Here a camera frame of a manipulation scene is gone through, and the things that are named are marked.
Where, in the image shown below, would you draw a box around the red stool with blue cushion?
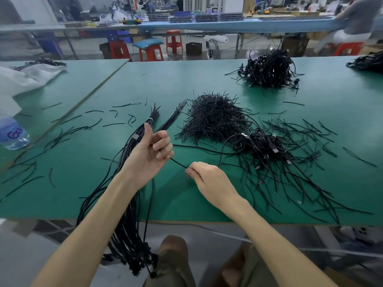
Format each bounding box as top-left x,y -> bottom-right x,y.
132,38 -> 165,62

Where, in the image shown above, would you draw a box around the thin bundle of black cables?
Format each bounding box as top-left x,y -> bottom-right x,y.
155,99 -> 188,132

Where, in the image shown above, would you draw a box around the brown cardboard box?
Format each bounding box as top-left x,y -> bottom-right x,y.
281,36 -> 310,58

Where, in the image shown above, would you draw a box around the red plastic stool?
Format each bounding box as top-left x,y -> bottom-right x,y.
166,30 -> 183,54
332,42 -> 364,57
109,41 -> 132,61

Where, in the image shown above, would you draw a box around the tangled heap of USB cables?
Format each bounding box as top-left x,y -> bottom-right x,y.
218,128 -> 300,177

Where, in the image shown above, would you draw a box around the row of black tray stacks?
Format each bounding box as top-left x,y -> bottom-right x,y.
147,11 -> 245,23

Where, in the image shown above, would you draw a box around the black USB cable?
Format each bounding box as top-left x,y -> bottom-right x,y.
132,133 -> 190,170

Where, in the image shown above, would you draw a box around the scattered black ties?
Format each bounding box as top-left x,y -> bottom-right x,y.
236,101 -> 378,226
0,98 -> 148,204

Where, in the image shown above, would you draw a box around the person's left hand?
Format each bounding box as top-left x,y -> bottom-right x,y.
120,122 -> 175,192

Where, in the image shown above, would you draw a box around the white power strip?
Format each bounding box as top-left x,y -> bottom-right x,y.
351,226 -> 381,244

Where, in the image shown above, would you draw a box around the person's right hand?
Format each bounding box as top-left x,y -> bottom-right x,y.
185,161 -> 245,219

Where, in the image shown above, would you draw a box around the black box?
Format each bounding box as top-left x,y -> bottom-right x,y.
185,42 -> 203,56

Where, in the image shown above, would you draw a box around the clear plastic water bottle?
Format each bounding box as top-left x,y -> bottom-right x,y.
0,108 -> 31,150

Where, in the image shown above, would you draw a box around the person's left forearm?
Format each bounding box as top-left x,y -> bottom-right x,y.
30,173 -> 141,287

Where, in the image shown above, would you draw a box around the white roll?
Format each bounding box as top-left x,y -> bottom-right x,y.
204,34 -> 229,44

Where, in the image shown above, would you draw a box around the person's olive shorts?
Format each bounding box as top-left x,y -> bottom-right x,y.
143,235 -> 280,287

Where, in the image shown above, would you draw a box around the large pile of black cables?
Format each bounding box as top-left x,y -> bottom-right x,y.
224,48 -> 305,94

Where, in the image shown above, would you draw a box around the black cables on bag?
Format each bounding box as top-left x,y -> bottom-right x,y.
13,57 -> 67,71

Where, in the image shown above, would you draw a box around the long blue workbench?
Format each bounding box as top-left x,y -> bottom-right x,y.
0,17 -> 383,61

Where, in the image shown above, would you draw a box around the person's right forearm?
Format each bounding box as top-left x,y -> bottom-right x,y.
223,199 -> 339,287

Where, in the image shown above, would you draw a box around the dense pile of black ties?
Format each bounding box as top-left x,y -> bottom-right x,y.
174,91 -> 252,144

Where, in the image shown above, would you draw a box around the thick bundle of black cables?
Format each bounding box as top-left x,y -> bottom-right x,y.
76,103 -> 161,279

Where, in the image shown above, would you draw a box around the white plastic bag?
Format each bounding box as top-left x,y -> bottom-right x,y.
0,63 -> 67,117

